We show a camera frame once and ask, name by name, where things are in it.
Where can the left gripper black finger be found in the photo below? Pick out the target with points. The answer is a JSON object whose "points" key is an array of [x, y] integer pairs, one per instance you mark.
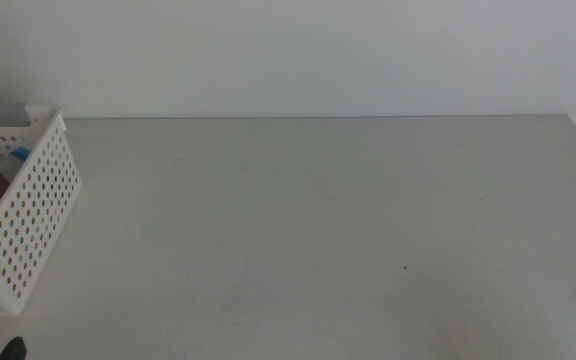
{"points": [[15, 350]]}

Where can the white perforated plastic basket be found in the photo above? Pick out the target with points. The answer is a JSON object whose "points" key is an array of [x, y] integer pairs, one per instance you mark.
{"points": [[33, 215]]}

